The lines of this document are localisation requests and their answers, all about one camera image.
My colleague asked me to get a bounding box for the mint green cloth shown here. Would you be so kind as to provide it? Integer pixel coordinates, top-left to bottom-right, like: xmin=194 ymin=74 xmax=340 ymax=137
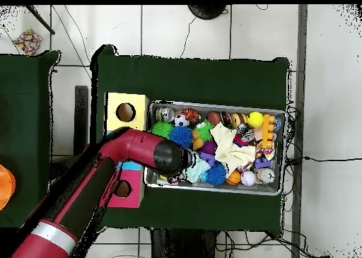
xmin=185 ymin=156 xmax=211 ymax=184

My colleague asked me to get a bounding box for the black round base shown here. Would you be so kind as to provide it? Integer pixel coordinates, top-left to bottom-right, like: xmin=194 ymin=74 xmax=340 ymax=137
xmin=187 ymin=4 xmax=227 ymax=20

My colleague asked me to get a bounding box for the orange toy brick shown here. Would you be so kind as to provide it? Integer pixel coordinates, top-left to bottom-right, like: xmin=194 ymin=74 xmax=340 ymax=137
xmin=261 ymin=114 xmax=278 ymax=150

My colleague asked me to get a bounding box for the large blue spiky ball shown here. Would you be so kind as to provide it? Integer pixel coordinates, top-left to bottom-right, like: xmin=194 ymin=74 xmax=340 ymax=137
xmin=169 ymin=125 xmax=194 ymax=150

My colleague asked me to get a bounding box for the wooden box with three holes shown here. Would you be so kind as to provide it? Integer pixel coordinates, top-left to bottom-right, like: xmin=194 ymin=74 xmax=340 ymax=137
xmin=103 ymin=92 xmax=151 ymax=209

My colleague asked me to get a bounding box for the green spiky ball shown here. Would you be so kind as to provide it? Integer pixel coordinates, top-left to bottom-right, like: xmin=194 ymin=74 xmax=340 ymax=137
xmin=151 ymin=122 xmax=174 ymax=140

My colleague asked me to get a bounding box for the yellow tennis ball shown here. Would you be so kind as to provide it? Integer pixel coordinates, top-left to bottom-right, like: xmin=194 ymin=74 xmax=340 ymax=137
xmin=247 ymin=111 xmax=264 ymax=129

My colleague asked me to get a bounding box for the colourful patterned packet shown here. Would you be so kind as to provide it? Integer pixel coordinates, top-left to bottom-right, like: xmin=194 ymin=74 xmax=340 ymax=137
xmin=12 ymin=28 xmax=43 ymax=57

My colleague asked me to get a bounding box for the orange round object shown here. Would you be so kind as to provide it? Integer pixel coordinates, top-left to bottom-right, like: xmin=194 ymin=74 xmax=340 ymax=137
xmin=0 ymin=164 xmax=16 ymax=211

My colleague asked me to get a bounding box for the green furry googly-eyed toy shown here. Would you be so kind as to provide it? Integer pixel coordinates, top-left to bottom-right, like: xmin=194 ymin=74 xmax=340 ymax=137
xmin=194 ymin=121 xmax=215 ymax=143

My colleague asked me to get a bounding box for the clear mesh bin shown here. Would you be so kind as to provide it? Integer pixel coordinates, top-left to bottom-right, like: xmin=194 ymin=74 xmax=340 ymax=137
xmin=144 ymin=99 xmax=286 ymax=197

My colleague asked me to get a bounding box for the small blue spiky ball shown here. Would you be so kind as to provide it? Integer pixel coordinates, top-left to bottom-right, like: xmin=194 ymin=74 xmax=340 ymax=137
xmin=204 ymin=161 xmax=228 ymax=186

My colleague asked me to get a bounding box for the small soccer ball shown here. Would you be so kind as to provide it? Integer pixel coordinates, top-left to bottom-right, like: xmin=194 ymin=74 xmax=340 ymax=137
xmin=173 ymin=113 xmax=190 ymax=128

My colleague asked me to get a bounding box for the black rod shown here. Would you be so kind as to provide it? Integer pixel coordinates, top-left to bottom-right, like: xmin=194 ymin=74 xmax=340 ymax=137
xmin=25 ymin=5 xmax=56 ymax=35

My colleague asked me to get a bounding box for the dark green side table cloth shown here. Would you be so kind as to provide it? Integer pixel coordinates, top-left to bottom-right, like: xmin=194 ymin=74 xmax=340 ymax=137
xmin=0 ymin=50 xmax=62 ymax=232

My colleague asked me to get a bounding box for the cream knitted cloth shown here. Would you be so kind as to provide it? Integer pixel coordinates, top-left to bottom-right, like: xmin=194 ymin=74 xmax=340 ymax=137
xmin=210 ymin=122 xmax=257 ymax=178

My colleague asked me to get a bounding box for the grey metal strip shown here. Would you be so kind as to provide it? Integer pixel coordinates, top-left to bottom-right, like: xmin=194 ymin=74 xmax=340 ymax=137
xmin=291 ymin=4 xmax=309 ymax=258

